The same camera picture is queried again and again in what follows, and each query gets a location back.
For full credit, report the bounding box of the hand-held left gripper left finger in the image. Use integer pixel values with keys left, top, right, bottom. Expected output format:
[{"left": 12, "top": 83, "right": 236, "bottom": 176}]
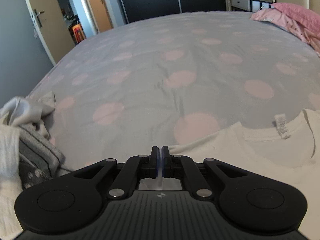
[{"left": 72, "top": 145, "right": 159, "bottom": 201}]

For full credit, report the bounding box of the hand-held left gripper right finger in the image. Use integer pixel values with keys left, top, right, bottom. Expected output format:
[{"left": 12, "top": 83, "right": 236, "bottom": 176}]
[{"left": 161, "top": 145, "right": 247, "bottom": 201}]

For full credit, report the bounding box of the white t-shirt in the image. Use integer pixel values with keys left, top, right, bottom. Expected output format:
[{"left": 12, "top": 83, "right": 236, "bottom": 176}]
[{"left": 140, "top": 109, "right": 320, "bottom": 233}]

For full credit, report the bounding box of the bed with dotted grey sheet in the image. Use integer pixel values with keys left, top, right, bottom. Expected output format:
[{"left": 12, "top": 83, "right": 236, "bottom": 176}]
[{"left": 26, "top": 10, "right": 320, "bottom": 170}]

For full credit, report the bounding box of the grey striped garment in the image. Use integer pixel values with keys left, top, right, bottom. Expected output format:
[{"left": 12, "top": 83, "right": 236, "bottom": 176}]
[{"left": 18, "top": 124, "right": 72, "bottom": 190}]

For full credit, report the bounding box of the plain white garment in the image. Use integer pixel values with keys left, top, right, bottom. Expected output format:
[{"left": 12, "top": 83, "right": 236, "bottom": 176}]
[{"left": 0, "top": 90, "right": 56, "bottom": 131}]

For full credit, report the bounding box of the white crinkled muslin garment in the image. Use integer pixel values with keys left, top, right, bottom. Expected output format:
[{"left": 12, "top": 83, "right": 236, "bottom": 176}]
[{"left": 0, "top": 124, "right": 24, "bottom": 235}]

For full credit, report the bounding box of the wooden hallway door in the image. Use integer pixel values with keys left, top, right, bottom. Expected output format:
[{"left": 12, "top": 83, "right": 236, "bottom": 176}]
[{"left": 82, "top": 0, "right": 113, "bottom": 33}]

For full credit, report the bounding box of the white bedside dresser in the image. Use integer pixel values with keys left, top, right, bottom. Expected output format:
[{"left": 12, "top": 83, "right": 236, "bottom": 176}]
[{"left": 226, "top": 0, "right": 273, "bottom": 12}]

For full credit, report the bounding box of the pink patterned garment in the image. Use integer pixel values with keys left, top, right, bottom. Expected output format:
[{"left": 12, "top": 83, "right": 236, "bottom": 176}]
[{"left": 250, "top": 8, "right": 320, "bottom": 56}]

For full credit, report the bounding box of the beige room door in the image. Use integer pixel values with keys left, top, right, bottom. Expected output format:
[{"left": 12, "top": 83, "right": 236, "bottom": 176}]
[{"left": 21, "top": 0, "right": 76, "bottom": 66}]

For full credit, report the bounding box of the metal door handle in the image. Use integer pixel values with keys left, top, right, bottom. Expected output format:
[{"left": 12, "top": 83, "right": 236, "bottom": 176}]
[{"left": 30, "top": 9, "right": 45, "bottom": 28}]

